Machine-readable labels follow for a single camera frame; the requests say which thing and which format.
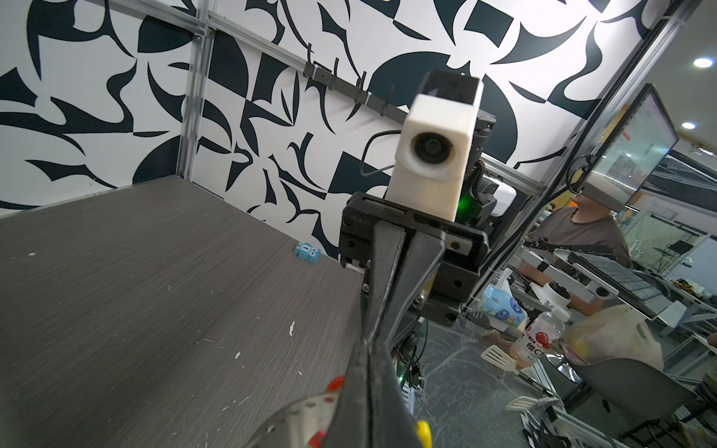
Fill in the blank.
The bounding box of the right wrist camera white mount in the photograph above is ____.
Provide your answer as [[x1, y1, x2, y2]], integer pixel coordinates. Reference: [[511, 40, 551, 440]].
[[385, 69, 483, 221]]

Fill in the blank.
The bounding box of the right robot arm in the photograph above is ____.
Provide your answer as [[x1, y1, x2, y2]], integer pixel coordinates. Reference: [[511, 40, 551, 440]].
[[339, 112, 499, 348]]

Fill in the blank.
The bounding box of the black wall hook rack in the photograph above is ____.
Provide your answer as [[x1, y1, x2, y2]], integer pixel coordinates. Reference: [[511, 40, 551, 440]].
[[304, 43, 408, 125]]

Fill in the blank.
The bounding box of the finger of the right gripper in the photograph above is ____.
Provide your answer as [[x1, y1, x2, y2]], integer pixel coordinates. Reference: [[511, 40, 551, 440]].
[[377, 231, 446, 346], [361, 220, 405, 342]]

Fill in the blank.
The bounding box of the computer monitor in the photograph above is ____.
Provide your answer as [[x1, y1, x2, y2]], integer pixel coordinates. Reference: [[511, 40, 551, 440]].
[[576, 83, 679, 212]]

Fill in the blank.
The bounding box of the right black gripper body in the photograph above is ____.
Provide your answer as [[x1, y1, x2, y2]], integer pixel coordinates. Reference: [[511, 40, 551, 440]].
[[339, 192, 489, 327]]

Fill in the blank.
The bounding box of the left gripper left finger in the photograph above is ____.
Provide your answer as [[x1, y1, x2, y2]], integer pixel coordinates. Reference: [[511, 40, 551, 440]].
[[321, 341, 371, 448]]

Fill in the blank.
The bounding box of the light blue toy block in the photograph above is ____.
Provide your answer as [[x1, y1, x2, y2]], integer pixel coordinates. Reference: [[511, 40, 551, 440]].
[[294, 243, 321, 264]]

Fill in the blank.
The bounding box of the person in grey shirt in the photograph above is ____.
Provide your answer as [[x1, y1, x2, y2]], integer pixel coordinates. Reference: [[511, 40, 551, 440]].
[[518, 194, 632, 317]]

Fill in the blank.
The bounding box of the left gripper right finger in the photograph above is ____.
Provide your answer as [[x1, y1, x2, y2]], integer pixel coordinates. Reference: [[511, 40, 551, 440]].
[[369, 345, 422, 447]]

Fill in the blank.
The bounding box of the metal keyring with yellow tag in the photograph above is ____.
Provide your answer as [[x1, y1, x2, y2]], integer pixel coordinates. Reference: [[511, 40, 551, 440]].
[[246, 393, 432, 447]]

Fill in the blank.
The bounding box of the red key tag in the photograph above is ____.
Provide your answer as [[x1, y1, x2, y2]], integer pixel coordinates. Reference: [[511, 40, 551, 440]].
[[308, 375, 345, 448]]

